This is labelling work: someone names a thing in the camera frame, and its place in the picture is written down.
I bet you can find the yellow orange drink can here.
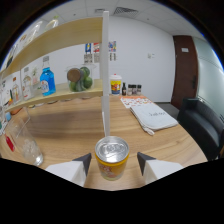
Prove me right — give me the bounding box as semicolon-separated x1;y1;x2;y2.
94;135;130;182

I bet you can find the clear glass tumbler with ice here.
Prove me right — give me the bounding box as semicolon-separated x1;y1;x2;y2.
5;116;45;167

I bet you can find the black sofa chair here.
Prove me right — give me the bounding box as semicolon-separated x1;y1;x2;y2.
177;97;224;162

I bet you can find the orange patterned paper sheet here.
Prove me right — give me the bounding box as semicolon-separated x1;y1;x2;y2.
119;95;153;109

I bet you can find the glass jar of limes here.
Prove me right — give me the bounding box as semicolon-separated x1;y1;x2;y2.
65;64;94;93

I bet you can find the blue liquid bottle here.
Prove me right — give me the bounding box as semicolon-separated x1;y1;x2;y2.
39;55;57;97

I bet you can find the yellow tub white lid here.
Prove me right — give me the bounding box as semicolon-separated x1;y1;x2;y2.
109;73;123;96

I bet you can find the clear bottle red white label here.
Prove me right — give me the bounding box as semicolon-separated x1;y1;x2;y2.
21;66;34;101

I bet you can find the brown wooden door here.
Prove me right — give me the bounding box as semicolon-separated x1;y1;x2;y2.
170;35;200;110

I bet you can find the ceiling air vent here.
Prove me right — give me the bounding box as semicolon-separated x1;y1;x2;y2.
112;6;139;18

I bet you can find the blue green wall poster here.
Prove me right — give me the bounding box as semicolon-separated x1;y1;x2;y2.
108;40;117;53

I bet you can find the wooden two-tier white-frame shelf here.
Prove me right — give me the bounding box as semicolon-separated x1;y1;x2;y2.
0;10;111;138

